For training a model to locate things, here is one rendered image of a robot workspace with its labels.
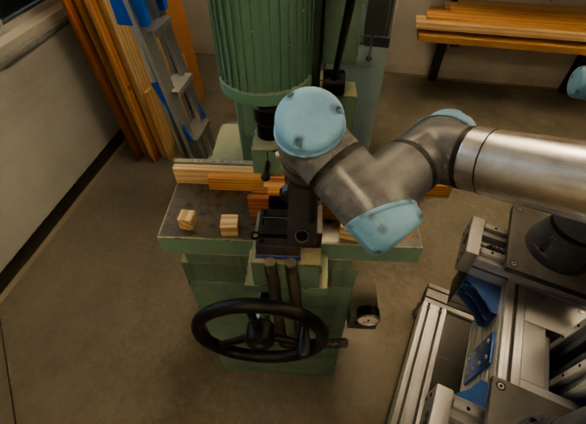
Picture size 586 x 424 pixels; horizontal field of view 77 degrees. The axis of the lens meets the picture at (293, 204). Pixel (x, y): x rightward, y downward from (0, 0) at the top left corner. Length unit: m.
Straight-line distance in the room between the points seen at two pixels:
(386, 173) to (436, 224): 1.77
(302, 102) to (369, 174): 0.10
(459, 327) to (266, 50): 1.29
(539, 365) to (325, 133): 0.81
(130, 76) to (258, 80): 1.63
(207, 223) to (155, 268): 1.11
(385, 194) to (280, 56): 0.34
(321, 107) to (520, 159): 0.20
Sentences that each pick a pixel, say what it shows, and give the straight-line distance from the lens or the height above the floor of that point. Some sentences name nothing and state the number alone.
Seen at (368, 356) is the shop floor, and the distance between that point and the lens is 1.70.
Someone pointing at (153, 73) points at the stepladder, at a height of 0.83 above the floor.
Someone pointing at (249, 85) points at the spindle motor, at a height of 1.24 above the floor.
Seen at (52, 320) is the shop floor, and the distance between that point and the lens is 2.03.
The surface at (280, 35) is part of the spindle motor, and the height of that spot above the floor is 1.32.
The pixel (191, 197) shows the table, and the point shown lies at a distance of 0.95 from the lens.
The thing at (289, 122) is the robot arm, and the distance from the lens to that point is 0.38.
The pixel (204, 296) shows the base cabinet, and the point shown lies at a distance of 1.10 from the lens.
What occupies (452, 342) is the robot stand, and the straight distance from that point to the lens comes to 1.58.
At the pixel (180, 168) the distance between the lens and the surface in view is 0.96.
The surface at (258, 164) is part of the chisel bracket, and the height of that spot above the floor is 1.03.
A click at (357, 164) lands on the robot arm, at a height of 1.32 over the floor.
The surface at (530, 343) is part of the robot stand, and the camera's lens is 1.06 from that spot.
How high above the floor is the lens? 1.58
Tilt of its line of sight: 48 degrees down
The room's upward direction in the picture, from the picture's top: straight up
